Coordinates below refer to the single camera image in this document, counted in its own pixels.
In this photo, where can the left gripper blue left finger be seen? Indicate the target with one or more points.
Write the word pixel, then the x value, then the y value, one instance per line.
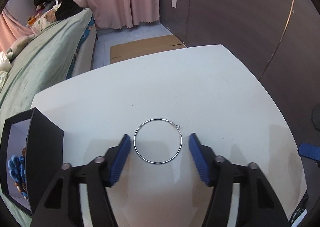
pixel 116 159

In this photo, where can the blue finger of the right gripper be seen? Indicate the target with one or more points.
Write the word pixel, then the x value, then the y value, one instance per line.
pixel 309 151

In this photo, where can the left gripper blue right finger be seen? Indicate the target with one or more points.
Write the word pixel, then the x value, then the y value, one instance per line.
pixel 202 157

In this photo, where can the large silver hoop earring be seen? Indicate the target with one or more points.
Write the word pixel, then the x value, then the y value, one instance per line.
pixel 176 126

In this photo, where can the black jewelry box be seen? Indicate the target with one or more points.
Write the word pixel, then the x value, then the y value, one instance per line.
pixel 31 154

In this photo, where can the brown cardboard sheet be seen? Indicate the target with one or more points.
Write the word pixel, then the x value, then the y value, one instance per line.
pixel 125 51

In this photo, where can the green bed sheet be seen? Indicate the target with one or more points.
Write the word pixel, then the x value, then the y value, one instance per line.
pixel 44 62

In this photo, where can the white crumpled blanket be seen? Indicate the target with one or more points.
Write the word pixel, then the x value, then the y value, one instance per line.
pixel 5 67

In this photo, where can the black clothing pile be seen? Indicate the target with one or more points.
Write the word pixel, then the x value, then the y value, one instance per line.
pixel 67 9

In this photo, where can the pink curtain by window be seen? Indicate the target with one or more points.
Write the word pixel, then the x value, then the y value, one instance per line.
pixel 11 30

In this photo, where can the white bed frame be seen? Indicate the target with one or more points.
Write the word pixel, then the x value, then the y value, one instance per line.
pixel 84 58

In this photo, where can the white wall switch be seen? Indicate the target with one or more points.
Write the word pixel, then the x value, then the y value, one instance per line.
pixel 174 3

